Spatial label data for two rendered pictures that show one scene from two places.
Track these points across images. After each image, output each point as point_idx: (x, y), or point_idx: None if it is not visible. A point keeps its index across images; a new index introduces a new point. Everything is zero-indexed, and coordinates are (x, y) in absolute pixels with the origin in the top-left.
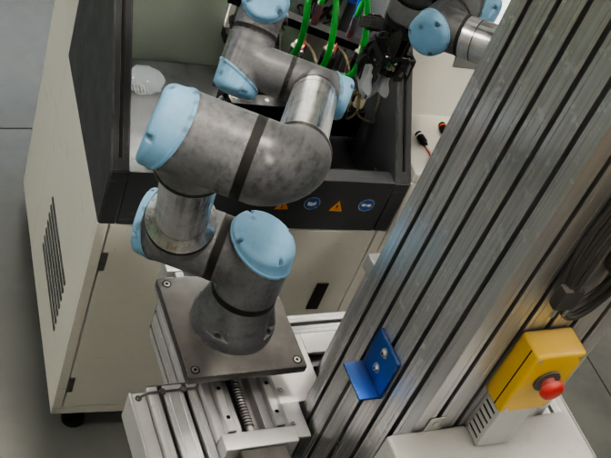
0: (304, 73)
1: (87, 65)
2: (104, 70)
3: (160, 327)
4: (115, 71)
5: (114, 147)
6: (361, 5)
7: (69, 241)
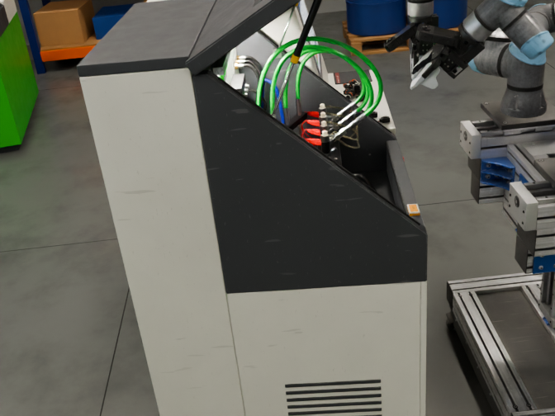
0: (544, 11)
1: (296, 248)
2: (346, 211)
3: (549, 236)
4: (370, 191)
5: (414, 223)
6: (299, 88)
7: (364, 355)
